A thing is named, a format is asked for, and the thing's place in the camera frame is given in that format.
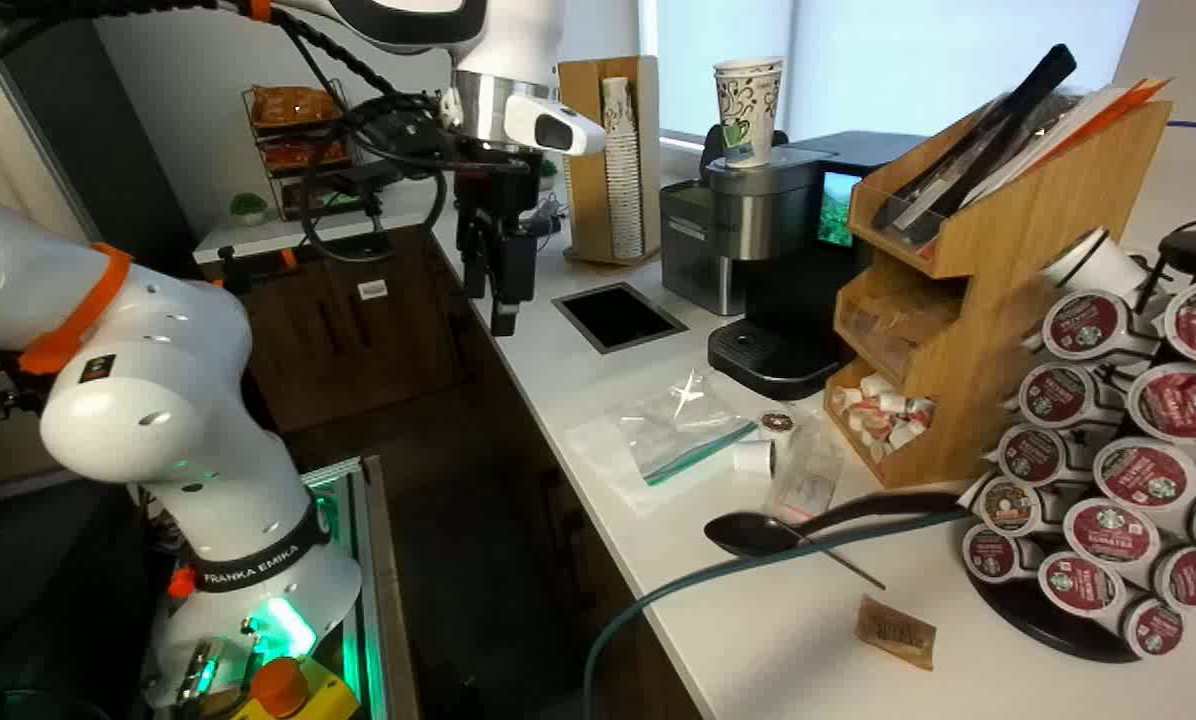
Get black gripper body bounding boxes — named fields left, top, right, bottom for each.
left=453, top=142, right=552, bottom=252

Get black spoon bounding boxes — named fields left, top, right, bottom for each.
left=700, top=488, right=978, bottom=560

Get wooden shelf organizer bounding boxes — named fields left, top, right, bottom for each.
left=822, top=75, right=1176, bottom=491

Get wooden cup dispenser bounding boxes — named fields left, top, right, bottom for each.
left=552, top=51, right=669, bottom=267

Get steel framed counter chute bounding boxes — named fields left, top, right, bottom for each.
left=547, top=275, right=691, bottom=355

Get stack of white paper cups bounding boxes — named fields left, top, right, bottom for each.
left=596, top=73, right=649, bottom=262

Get dark wooden cabinet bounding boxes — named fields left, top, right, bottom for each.
left=221, top=223, right=500, bottom=437

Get steel trash bin with lid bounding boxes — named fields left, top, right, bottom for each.
left=658, top=176, right=726, bottom=322

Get large clear plastic bag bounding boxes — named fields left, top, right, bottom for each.
left=541, top=366, right=849, bottom=524

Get small green seal zip bag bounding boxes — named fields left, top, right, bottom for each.
left=615, top=372, right=764, bottom=491

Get patterned paper cup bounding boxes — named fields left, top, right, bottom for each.
left=713, top=56, right=790, bottom=167

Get black silver coffee machine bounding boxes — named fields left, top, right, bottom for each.
left=700, top=129, right=930, bottom=402

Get brown packets bundle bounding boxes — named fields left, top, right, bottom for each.
left=842, top=285, right=948, bottom=368

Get thin dark stir stick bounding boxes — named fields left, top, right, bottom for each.
left=793, top=532, right=893, bottom=592

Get bright window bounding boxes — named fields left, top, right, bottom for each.
left=654, top=0, right=1143, bottom=143

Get yellow emergency stop box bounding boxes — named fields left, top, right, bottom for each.
left=228, top=651, right=361, bottom=720

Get black utensils bundle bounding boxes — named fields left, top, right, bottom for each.
left=875, top=40, right=1082, bottom=252

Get brown sugar packet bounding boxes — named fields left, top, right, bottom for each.
left=854, top=592, right=940, bottom=673

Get orange paper packets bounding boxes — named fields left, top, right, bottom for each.
left=1082, top=73, right=1173, bottom=138

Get black coffee pod carousel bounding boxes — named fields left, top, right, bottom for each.
left=953, top=214, right=1196, bottom=668

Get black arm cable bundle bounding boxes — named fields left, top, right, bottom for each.
left=270, top=5, right=494, bottom=272

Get wire snack rack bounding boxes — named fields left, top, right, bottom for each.
left=241, top=80, right=352, bottom=215

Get dark long cable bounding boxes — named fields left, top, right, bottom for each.
left=577, top=512, right=969, bottom=720

